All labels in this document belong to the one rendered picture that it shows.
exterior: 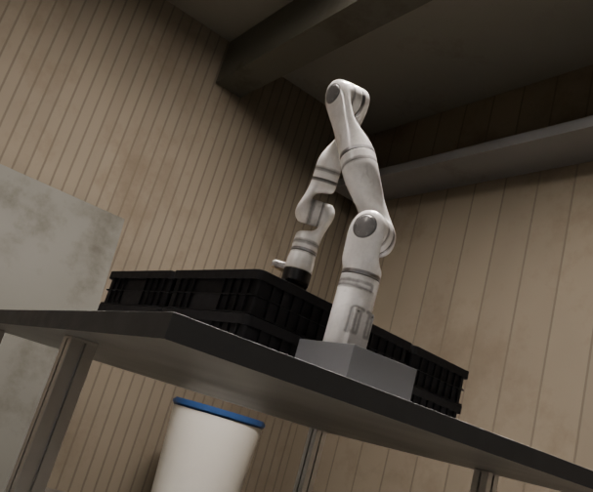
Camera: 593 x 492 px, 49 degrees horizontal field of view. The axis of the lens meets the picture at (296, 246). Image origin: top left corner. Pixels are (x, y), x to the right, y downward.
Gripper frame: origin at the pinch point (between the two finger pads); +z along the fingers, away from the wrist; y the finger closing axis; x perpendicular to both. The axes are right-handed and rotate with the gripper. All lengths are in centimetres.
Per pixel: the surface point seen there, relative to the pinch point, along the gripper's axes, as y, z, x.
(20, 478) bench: -49, 49, 1
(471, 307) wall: 180, -67, 99
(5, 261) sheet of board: -34, -15, 206
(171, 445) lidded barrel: 69, 47, 174
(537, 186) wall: 180, -137, 71
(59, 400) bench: -47, 33, 1
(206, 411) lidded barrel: 75, 26, 161
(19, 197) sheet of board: -39, -49, 212
